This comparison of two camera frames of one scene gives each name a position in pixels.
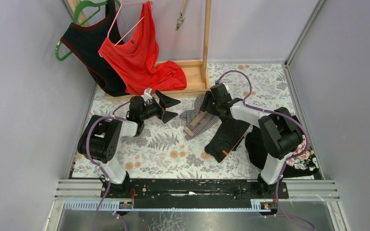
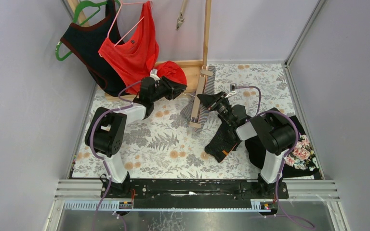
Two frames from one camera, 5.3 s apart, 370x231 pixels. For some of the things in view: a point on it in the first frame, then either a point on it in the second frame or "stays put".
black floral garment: [301, 163] stays put
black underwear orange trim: [228, 135] stays put
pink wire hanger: [122, 2] stays put
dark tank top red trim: [85, 39] stays put
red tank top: [136, 60] stays put
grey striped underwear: [203, 123] -> [209, 88]
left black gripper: [159, 107] -> [171, 90]
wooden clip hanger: [194, 122] -> [198, 101]
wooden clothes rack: [197, 70] stays put
